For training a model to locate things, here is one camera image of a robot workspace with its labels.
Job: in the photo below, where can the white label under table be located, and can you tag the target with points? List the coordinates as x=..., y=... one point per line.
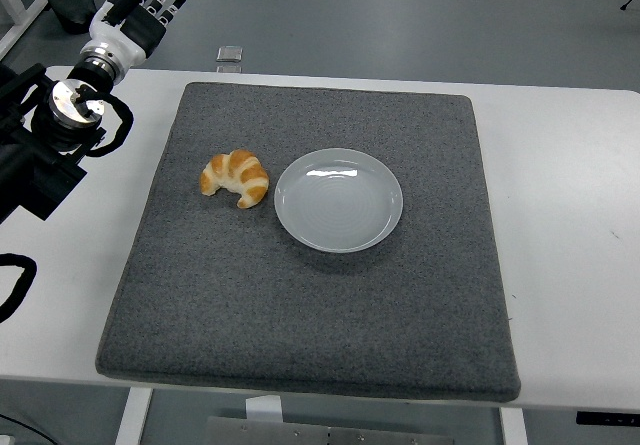
x=264, y=407

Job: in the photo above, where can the white table leg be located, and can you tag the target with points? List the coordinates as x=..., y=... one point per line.
x=513, y=427
x=132, y=417

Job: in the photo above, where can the round grey plate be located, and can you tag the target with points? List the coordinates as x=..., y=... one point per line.
x=340, y=210

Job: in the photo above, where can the black tripod leg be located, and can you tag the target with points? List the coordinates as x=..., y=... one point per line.
x=631, y=1

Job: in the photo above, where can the golden croissant bread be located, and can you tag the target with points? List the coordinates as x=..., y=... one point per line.
x=242, y=175

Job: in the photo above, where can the silver floor socket cover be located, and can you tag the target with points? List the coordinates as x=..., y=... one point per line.
x=230, y=54
x=229, y=69

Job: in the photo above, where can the white furniture frame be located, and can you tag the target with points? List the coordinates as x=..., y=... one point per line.
x=20, y=15

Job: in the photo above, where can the black bin with clear liner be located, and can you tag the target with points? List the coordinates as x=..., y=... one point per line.
x=70, y=0

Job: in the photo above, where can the black table control panel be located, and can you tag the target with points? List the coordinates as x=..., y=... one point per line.
x=607, y=418

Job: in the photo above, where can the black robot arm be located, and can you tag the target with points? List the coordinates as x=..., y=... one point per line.
x=30, y=165

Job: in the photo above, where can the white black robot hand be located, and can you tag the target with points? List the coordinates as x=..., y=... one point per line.
x=120, y=40

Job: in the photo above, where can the grey felt mat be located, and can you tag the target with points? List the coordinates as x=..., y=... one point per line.
x=300, y=315

